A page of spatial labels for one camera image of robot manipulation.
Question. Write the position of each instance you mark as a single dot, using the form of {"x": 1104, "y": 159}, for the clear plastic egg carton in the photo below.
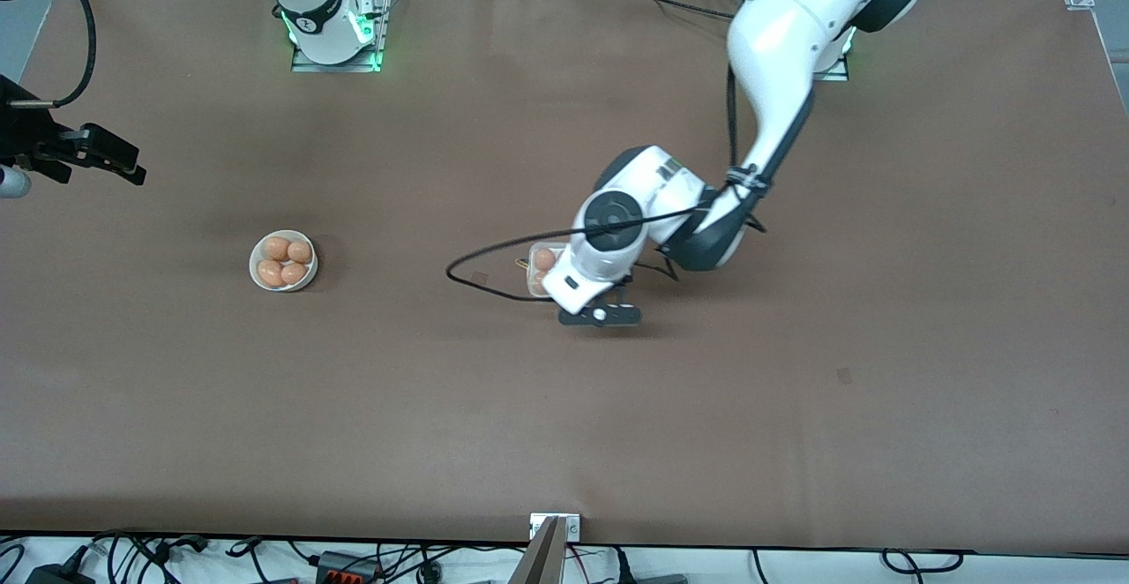
{"x": 535, "y": 280}

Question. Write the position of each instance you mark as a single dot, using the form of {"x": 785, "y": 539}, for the black power adapter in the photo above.
{"x": 57, "y": 577}

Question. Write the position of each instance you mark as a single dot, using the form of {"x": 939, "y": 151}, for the brown egg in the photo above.
{"x": 294, "y": 273}
{"x": 546, "y": 259}
{"x": 277, "y": 248}
{"x": 270, "y": 273}
{"x": 300, "y": 251}

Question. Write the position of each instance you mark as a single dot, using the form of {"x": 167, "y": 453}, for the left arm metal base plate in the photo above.
{"x": 833, "y": 72}

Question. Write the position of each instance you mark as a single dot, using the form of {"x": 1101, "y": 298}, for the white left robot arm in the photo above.
{"x": 794, "y": 28}

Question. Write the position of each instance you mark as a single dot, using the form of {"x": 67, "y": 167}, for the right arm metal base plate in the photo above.
{"x": 381, "y": 28}

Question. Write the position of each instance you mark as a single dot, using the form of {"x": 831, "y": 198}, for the black orange connector block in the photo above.
{"x": 340, "y": 566}

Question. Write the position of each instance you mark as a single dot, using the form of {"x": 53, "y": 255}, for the white round bowl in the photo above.
{"x": 253, "y": 266}

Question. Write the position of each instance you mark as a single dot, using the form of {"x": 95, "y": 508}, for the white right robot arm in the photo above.
{"x": 322, "y": 2}

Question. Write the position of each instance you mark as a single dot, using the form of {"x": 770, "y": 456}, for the grey camera pole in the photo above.
{"x": 540, "y": 562}

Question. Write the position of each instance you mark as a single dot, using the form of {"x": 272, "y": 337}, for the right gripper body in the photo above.
{"x": 25, "y": 139}

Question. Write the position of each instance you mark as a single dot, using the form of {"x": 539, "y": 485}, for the small metal camera bracket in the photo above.
{"x": 574, "y": 527}

